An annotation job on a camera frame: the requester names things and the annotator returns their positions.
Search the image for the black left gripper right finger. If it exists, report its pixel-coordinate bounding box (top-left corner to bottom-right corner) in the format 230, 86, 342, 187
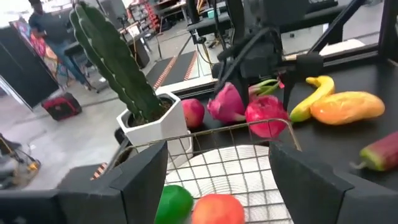
269, 141, 398, 224

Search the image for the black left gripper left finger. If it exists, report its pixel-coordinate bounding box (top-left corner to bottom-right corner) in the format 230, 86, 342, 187
57, 140, 169, 224

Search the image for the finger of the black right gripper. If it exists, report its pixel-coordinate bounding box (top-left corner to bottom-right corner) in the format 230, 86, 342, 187
281, 70, 298, 111
229, 76, 250, 108

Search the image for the pink dragon fruit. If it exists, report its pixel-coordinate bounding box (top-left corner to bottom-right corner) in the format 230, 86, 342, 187
206, 79, 280, 123

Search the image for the yellow banana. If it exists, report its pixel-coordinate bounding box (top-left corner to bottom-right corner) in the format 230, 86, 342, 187
289, 75, 336, 123

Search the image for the red apple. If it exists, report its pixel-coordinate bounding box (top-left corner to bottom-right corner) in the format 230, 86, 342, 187
181, 98, 205, 129
244, 95, 289, 139

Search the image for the yellow orange mango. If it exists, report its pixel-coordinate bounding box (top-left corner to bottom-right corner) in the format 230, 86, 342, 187
310, 91, 386, 126

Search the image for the orange fruit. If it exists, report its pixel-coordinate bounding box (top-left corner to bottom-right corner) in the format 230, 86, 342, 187
192, 194, 246, 224

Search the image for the red chili pepper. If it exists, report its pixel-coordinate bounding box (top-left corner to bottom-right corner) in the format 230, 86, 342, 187
349, 130, 398, 172

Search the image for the black table mat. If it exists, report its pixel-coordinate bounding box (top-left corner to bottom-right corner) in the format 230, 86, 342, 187
192, 58, 398, 190

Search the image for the black hazard-striped floor mat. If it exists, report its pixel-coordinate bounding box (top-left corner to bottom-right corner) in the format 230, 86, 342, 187
145, 50, 200, 91

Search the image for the white hexagonal plant pot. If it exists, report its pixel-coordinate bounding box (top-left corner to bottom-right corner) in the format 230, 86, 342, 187
116, 91, 193, 156

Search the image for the red black bag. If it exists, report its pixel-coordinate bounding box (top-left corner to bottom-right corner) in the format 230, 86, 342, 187
41, 92, 83, 121

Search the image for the red storage shelf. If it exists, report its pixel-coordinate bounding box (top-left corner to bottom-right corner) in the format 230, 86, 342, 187
124, 0, 190, 32

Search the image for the yellow black equipment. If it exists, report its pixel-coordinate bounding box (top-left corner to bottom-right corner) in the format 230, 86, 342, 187
0, 133, 42, 190

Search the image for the green cactus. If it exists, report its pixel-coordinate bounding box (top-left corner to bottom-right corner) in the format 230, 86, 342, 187
68, 1, 162, 121

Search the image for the black panel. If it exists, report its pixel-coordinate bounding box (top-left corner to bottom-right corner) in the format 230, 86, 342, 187
0, 27, 60, 110

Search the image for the colourful poster board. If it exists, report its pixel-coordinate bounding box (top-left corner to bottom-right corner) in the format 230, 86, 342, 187
9, 20, 71, 83

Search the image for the person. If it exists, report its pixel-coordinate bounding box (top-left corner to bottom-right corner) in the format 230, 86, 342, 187
27, 0, 91, 91

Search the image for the metal wire basket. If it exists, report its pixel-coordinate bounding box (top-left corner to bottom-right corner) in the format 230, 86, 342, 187
108, 118, 302, 224

